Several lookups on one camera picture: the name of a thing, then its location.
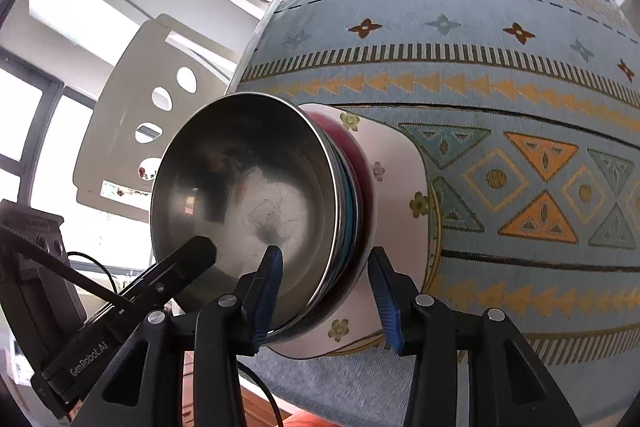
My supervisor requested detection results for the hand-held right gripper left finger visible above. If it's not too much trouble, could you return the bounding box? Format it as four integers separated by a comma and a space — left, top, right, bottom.
82, 244, 285, 427

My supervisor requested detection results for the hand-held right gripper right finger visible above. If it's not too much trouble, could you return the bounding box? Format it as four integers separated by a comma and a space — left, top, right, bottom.
367, 246, 583, 427

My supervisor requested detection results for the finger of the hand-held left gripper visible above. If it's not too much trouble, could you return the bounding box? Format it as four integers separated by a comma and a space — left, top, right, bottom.
117, 235, 218, 324

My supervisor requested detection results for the small floral square plate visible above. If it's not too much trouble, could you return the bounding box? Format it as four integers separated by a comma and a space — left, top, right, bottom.
345, 182, 437, 350

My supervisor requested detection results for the large tree print square plate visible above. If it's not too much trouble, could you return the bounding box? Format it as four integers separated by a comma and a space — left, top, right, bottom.
265, 104, 433, 360

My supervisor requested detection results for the magenta steel bowl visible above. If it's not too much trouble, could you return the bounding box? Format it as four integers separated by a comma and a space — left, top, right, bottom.
300, 103, 375, 308

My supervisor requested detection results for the window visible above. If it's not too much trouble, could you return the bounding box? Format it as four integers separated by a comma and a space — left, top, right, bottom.
0, 49, 166, 268

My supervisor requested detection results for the patterned woven table mat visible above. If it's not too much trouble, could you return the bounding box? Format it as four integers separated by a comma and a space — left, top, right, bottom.
235, 0, 640, 410

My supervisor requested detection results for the black cable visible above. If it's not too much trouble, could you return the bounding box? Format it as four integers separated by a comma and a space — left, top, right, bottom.
65, 251, 283, 427

